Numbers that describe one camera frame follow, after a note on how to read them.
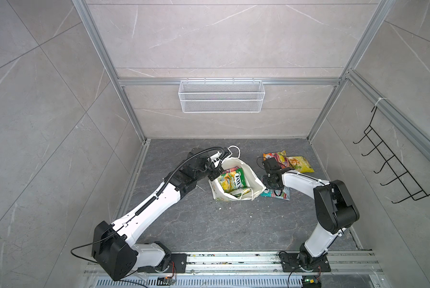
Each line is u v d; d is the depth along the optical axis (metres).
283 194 0.92
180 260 0.73
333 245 0.78
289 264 0.73
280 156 1.07
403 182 0.63
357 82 0.81
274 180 0.71
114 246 0.38
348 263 0.75
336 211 0.48
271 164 0.77
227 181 0.91
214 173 0.66
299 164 1.01
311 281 0.70
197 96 1.01
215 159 0.62
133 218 0.42
